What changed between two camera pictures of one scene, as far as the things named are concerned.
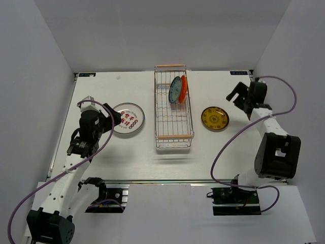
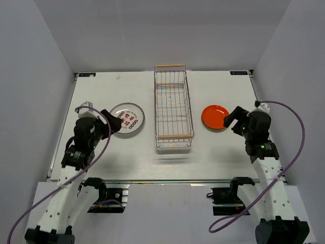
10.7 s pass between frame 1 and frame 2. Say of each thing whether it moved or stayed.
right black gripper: moved
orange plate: moved
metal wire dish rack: stayed
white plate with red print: stayed
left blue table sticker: stayed
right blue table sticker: stayed
